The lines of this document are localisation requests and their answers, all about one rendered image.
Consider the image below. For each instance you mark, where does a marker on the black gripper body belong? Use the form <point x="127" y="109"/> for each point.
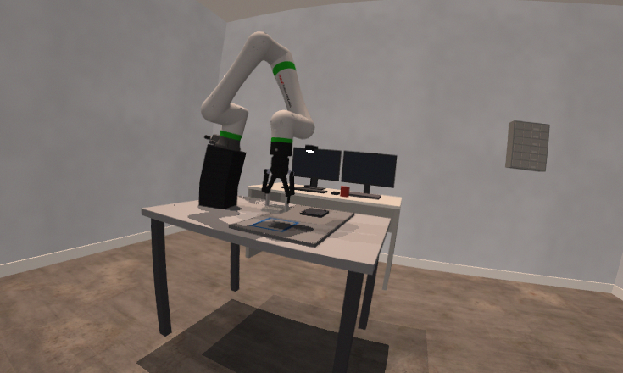
<point x="279" y="163"/>

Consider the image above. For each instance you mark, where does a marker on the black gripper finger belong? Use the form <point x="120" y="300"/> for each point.
<point x="270" y="185"/>
<point x="286" y="187"/>

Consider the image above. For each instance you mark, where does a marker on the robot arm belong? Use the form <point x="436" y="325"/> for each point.
<point x="285" y="125"/>

